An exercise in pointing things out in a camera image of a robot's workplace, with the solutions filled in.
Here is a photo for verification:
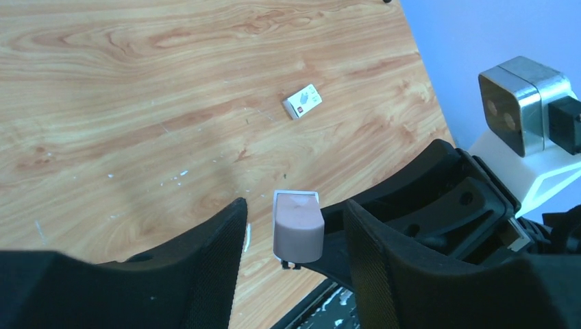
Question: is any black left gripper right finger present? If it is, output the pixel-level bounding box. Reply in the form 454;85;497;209
343;200;580;328

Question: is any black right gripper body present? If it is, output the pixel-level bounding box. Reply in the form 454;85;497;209
313;139;536;291

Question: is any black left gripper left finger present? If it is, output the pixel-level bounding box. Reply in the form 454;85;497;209
1;197;247;328

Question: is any white staple box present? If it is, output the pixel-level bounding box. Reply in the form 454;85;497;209
282;84;323;120

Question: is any white paper scrap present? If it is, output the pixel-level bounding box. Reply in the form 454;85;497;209
243;223;251;253

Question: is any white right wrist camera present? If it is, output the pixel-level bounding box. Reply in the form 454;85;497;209
469;56;580;217

